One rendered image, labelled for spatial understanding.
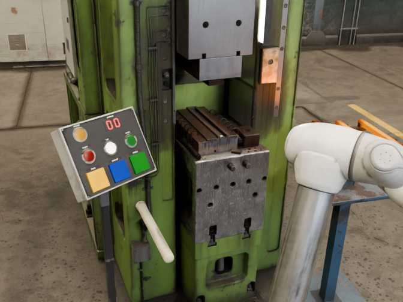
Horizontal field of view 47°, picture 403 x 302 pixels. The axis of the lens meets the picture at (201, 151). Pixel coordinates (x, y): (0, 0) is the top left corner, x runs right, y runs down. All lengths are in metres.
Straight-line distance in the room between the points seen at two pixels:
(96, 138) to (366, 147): 1.01
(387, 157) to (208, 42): 1.04
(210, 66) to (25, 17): 5.45
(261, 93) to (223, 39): 0.44
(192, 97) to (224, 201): 0.64
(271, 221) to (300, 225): 1.47
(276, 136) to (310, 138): 1.23
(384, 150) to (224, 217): 1.25
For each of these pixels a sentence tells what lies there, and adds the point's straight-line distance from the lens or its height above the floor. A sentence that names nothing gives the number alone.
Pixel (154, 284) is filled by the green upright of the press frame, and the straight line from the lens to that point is 2.65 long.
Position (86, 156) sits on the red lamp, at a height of 1.09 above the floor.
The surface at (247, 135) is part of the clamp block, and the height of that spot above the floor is 0.98.
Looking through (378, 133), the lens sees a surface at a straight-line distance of 2.31.
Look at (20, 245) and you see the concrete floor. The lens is 3.28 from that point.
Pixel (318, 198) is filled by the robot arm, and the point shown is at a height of 1.22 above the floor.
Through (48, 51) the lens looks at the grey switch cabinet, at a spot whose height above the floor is 0.24.
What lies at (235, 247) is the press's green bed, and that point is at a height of 0.39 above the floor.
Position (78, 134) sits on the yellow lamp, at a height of 1.17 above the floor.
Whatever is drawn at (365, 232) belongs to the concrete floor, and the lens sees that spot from 3.43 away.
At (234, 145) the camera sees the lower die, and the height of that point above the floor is 0.94.
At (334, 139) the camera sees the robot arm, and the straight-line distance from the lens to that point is 1.24.
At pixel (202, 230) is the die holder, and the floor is 0.54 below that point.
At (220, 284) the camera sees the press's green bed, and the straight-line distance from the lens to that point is 2.57.
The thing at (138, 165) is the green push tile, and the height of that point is 1.00.
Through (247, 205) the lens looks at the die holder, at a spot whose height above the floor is 0.63.
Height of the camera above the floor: 1.84
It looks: 25 degrees down
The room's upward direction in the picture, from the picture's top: 1 degrees clockwise
